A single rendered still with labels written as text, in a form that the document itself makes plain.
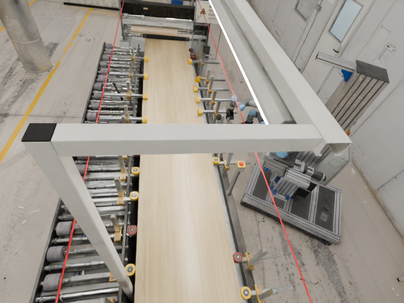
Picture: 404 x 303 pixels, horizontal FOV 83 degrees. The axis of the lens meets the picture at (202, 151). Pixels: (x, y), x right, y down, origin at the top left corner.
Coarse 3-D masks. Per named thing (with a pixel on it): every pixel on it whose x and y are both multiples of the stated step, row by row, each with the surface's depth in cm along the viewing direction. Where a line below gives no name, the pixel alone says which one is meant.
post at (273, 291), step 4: (272, 288) 152; (276, 288) 152; (264, 292) 163; (268, 292) 157; (272, 292) 151; (276, 292) 150; (260, 296) 169; (264, 296) 163; (268, 296) 157; (260, 300) 170
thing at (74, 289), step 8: (136, 56) 396; (120, 64) 372; (128, 64) 375; (104, 104) 306; (112, 104) 308; (120, 104) 309; (128, 104) 311; (88, 184) 226; (96, 184) 227; (104, 184) 228; (96, 192) 221; (104, 192) 222; (112, 192) 224; (72, 248) 187; (80, 248) 187; (88, 248) 188; (96, 256) 185; (120, 256) 188; (56, 264) 178; (64, 288) 169; (72, 288) 169; (80, 288) 170; (88, 288) 171; (96, 288) 171; (104, 288) 172; (112, 296) 169
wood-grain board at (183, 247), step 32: (160, 64) 358; (160, 96) 306; (192, 96) 316; (160, 160) 237; (192, 160) 243; (160, 192) 213; (192, 192) 218; (160, 224) 193; (192, 224) 197; (224, 224) 201; (160, 256) 177; (192, 256) 180; (224, 256) 184; (160, 288) 163; (192, 288) 166; (224, 288) 169
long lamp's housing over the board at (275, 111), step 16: (224, 0) 136; (224, 16) 123; (240, 32) 108; (240, 48) 101; (240, 64) 98; (256, 64) 89; (256, 80) 85; (256, 96) 83; (272, 96) 76; (272, 112) 74; (288, 112) 72
